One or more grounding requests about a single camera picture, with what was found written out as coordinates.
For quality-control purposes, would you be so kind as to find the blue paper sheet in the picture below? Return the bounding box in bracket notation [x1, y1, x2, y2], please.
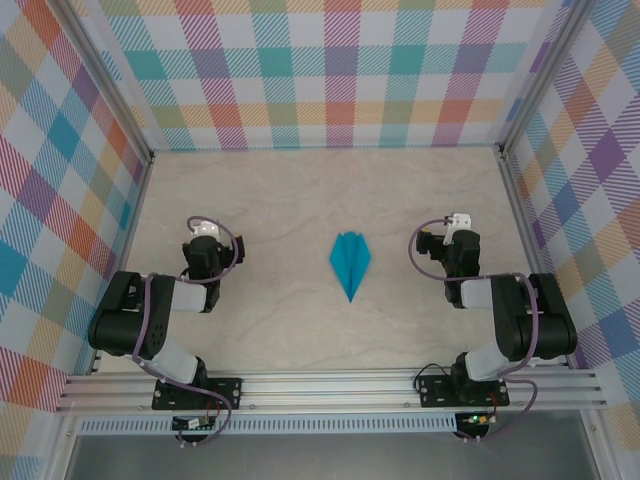
[328, 231, 374, 305]

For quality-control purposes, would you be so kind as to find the grey metal panel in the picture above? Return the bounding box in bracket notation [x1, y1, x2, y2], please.
[64, 432, 596, 480]

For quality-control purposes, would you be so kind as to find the aluminium side rail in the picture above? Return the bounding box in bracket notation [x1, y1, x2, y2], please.
[87, 154, 154, 376]
[494, 147, 571, 369]

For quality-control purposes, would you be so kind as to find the thin black base wire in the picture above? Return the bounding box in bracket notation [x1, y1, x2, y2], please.
[413, 363, 454, 394]

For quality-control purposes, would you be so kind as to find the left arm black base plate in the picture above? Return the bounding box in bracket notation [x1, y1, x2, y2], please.
[152, 377, 244, 411]

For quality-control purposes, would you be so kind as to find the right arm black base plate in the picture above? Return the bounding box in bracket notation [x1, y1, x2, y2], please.
[418, 374, 510, 409]

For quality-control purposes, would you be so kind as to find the aluminium mounting rail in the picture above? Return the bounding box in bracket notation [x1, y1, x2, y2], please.
[54, 368, 609, 414]

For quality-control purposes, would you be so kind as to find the aluminium frame post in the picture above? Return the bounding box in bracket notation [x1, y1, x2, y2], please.
[493, 0, 594, 159]
[52, 0, 156, 164]

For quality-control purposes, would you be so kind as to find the perforated metal cable tray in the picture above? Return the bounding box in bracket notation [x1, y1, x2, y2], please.
[78, 417, 459, 435]

